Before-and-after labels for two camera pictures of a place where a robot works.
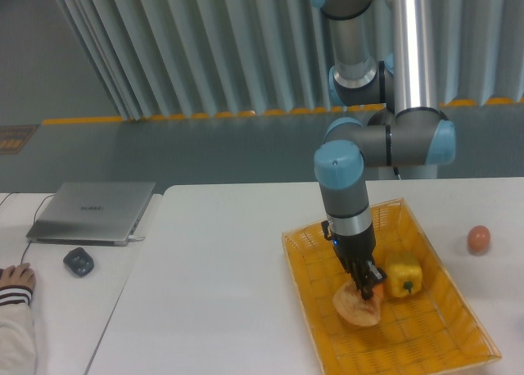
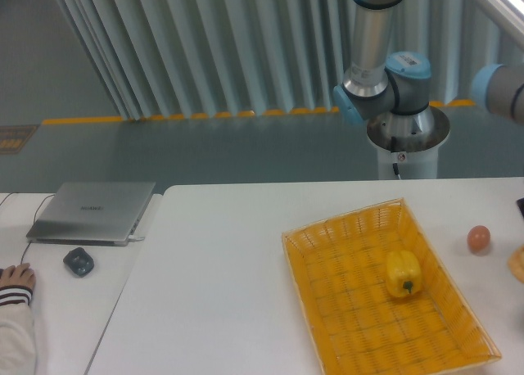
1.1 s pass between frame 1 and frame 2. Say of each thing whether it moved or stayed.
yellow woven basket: stayed
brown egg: stayed
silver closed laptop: stayed
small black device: stayed
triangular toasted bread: moved
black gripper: moved
